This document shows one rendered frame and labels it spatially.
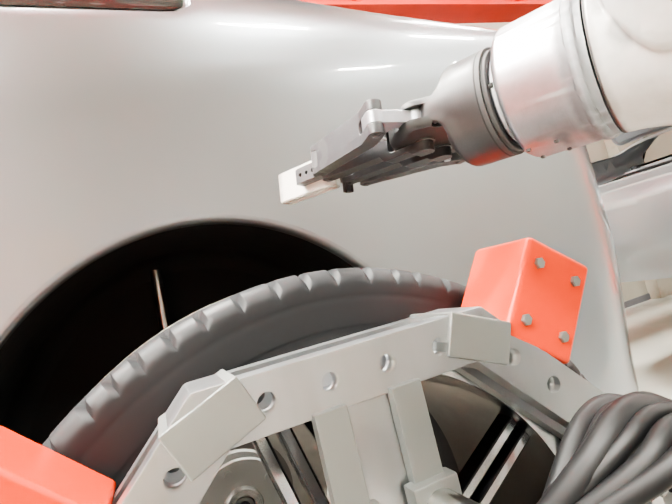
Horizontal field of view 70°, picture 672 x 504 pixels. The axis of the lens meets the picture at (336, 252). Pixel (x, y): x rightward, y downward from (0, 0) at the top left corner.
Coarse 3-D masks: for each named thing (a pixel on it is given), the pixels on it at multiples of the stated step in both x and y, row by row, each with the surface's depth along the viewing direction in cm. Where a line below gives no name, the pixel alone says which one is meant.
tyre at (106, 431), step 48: (288, 288) 41; (336, 288) 42; (384, 288) 44; (432, 288) 46; (192, 336) 37; (240, 336) 39; (288, 336) 40; (336, 336) 42; (144, 384) 36; (96, 432) 34; (144, 432) 35
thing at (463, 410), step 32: (448, 384) 52; (448, 416) 64; (480, 416) 56; (512, 416) 49; (256, 448) 40; (288, 448) 41; (480, 448) 49; (512, 448) 49; (544, 448) 49; (288, 480) 40; (480, 480) 47; (512, 480) 58; (544, 480) 52
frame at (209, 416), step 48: (384, 336) 34; (432, 336) 35; (480, 336) 37; (192, 384) 33; (240, 384) 30; (288, 384) 31; (336, 384) 33; (384, 384) 34; (480, 384) 42; (528, 384) 38; (576, 384) 39; (192, 432) 28; (240, 432) 29; (144, 480) 27; (192, 480) 28
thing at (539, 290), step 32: (480, 256) 45; (512, 256) 41; (544, 256) 40; (480, 288) 43; (512, 288) 39; (544, 288) 40; (576, 288) 41; (512, 320) 38; (544, 320) 39; (576, 320) 40
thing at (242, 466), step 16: (304, 432) 87; (240, 448) 83; (304, 448) 86; (224, 464) 77; (240, 464) 78; (256, 464) 79; (288, 464) 85; (320, 464) 87; (224, 480) 77; (240, 480) 78; (256, 480) 78; (320, 480) 87; (208, 496) 76; (224, 496) 76; (272, 496) 79; (304, 496) 85
